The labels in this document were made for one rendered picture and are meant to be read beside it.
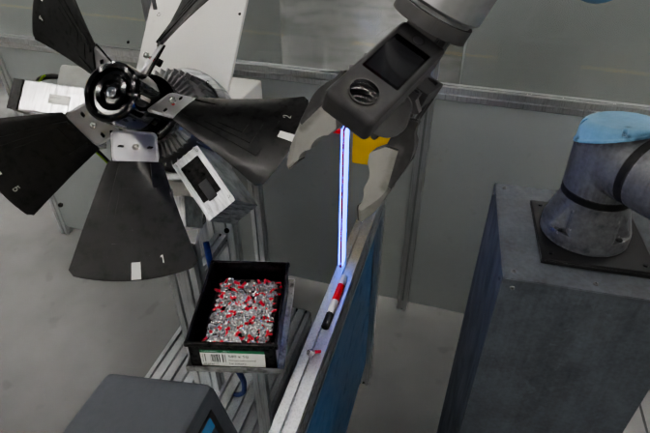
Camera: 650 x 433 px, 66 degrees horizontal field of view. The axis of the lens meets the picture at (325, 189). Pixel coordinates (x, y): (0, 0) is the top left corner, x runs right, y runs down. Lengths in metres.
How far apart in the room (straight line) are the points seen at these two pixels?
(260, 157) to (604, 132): 0.56
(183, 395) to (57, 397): 1.71
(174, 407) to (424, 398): 1.56
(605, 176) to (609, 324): 0.26
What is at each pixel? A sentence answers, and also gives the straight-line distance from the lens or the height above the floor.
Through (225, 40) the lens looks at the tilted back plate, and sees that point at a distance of 1.28.
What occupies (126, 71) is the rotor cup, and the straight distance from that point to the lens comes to 1.02.
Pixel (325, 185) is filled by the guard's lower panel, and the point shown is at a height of 0.56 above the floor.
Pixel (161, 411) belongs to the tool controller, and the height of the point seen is 1.25.
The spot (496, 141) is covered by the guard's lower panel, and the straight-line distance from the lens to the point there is 1.66.
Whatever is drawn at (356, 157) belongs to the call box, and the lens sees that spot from 1.17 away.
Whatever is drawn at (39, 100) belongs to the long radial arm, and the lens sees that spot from 1.37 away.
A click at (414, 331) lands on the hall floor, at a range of 2.10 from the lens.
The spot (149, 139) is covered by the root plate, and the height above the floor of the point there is 1.12.
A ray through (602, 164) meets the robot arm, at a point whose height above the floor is 1.18.
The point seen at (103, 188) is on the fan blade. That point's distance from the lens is 1.02.
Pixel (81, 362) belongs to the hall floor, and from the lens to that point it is 2.19.
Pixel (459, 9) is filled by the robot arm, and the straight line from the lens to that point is 0.43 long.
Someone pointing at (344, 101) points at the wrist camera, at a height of 1.44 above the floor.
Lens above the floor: 1.60
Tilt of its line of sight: 34 degrees down
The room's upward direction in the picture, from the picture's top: straight up
